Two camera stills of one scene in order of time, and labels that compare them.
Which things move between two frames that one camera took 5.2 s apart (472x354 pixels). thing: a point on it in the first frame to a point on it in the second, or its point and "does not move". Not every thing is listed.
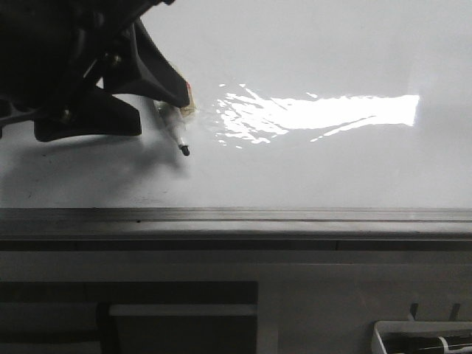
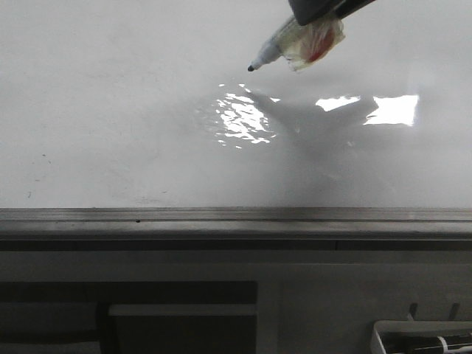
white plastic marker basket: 412,327 does not move
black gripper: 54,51 to 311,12
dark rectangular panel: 128,317 does not move
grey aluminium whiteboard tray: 235,228 does not move
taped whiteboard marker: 177,117 to 301,45
